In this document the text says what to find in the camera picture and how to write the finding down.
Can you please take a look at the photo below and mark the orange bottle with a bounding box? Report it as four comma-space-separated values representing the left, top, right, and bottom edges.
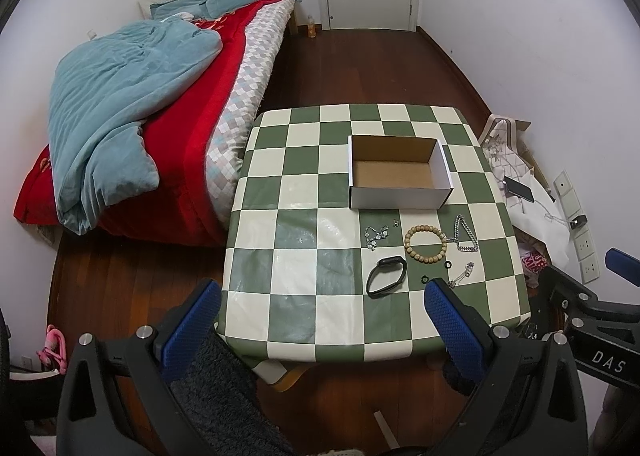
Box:
307, 16, 317, 38

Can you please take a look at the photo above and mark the teal blanket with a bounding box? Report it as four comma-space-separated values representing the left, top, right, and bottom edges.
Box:
48, 0, 302, 245

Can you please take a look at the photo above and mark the smartphone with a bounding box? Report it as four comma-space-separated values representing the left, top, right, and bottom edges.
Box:
503, 177, 535, 203

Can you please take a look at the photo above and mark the grey fuzzy seat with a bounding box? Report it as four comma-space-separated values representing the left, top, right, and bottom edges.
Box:
170, 331, 294, 455

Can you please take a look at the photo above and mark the red bed cover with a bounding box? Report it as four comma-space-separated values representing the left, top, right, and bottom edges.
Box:
13, 0, 279, 246

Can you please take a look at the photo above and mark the green white checkered tablecloth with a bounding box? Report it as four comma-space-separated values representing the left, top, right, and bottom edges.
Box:
217, 103, 529, 362

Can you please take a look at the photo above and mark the red white plastic bag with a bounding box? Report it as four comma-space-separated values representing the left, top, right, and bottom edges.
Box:
518, 245, 548, 289

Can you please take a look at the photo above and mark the small silver clasp bracelet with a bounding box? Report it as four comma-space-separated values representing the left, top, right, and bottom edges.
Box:
447, 261, 475, 289

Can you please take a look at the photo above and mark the thick silver chain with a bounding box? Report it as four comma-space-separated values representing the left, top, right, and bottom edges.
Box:
451, 213, 481, 254

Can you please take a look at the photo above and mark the wooden bead bracelet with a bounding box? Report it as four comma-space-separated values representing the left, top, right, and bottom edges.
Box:
403, 223, 450, 266

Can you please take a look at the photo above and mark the black charger plug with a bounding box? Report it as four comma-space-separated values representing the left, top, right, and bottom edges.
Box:
570, 215, 588, 231

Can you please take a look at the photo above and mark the black smart band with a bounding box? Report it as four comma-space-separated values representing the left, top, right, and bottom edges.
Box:
366, 256, 408, 299

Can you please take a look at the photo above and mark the silver crystal bracelet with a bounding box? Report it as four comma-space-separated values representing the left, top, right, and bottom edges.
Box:
362, 223, 392, 253

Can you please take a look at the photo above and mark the checkered mattress sheet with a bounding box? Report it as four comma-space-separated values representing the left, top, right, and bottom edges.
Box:
205, 0, 294, 228

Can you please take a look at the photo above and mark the white cardboard box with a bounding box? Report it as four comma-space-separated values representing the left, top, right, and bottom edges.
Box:
348, 135, 454, 210

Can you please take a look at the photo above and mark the white patterned cloth bag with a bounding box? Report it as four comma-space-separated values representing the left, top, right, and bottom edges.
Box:
478, 114, 570, 268

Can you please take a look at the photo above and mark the wall socket strip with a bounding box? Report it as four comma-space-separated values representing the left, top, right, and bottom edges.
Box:
553, 171, 600, 284

